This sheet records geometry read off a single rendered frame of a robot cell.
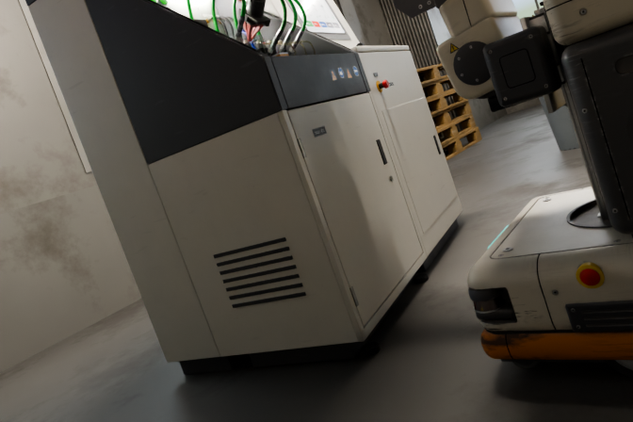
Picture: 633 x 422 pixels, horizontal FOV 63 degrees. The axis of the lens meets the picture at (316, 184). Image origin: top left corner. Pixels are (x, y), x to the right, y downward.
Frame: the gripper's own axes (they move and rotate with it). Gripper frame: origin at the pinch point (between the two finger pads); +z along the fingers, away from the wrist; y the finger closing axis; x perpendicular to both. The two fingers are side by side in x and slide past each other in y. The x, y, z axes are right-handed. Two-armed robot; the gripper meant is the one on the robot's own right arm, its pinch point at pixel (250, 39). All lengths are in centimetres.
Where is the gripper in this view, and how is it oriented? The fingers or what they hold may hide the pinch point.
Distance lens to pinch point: 192.0
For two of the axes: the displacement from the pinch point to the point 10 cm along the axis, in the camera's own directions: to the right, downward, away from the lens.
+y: -7.1, -5.5, 4.4
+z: -2.5, 7.8, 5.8
